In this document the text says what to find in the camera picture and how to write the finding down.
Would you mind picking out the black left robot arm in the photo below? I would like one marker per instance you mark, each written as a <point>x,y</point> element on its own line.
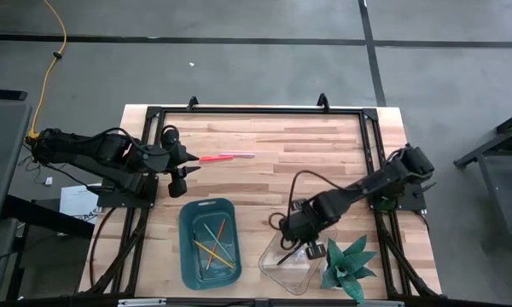
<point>98,153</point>

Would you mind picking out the orange pencil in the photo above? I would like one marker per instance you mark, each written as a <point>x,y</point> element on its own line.
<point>215,245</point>

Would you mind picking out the orange pen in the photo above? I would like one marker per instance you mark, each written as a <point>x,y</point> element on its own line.
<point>217,158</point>

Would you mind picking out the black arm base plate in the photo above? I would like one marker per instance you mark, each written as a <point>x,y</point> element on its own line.
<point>123,201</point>
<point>411,202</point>

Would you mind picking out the white paper sheet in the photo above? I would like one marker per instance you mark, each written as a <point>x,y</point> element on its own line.
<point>74,204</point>

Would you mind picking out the clear plastic container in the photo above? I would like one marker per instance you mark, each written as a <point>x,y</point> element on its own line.
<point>290,275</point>

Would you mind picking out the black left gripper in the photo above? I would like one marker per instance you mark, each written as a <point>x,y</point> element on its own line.
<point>170,160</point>

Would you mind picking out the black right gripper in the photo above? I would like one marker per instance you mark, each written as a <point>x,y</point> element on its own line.
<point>305,224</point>

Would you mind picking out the silver metal bar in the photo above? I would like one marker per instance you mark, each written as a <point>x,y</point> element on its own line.
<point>141,302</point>
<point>384,304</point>

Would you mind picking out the black metal stand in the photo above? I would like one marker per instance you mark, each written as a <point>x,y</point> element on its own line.
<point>47,213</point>

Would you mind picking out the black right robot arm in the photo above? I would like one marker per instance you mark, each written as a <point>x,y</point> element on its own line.
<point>367,185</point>

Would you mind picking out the black pen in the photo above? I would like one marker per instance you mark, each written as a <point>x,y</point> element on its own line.
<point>288,256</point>

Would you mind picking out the small white adapter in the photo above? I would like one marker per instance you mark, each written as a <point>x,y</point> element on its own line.
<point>49,181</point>

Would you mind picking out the teal artificial plant white pot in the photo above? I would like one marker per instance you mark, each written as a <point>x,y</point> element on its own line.
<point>345,266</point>

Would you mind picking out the pink pencil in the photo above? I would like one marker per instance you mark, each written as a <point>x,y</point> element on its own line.
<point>238,154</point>

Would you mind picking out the dark grey table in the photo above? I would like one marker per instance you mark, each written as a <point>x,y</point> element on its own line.
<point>0,162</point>

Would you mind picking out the mint green pencil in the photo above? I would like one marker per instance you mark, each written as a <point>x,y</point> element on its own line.
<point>211,234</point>

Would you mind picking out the grey metal table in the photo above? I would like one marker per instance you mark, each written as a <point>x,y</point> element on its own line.
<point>490,143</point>

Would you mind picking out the teal plastic bin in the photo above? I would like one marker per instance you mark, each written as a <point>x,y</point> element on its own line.
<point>211,277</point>

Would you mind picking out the black aluminium table frame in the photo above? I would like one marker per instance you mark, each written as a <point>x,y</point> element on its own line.
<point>260,110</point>

